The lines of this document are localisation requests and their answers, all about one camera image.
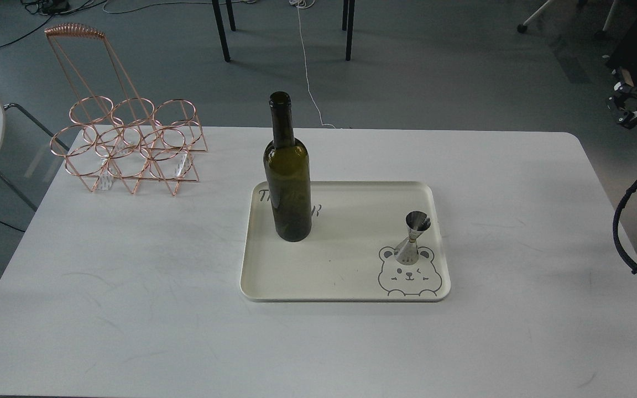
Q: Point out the steel double jigger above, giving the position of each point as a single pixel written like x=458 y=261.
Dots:
x=406 y=252

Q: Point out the dark green wine bottle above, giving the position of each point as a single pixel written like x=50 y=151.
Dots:
x=287 y=170

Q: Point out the white chair base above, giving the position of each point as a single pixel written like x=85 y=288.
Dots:
x=550 y=12

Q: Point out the cream bear serving tray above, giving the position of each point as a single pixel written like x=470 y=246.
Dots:
x=349 y=253

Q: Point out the rose gold wire bottle rack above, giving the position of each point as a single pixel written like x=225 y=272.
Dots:
x=132 y=140

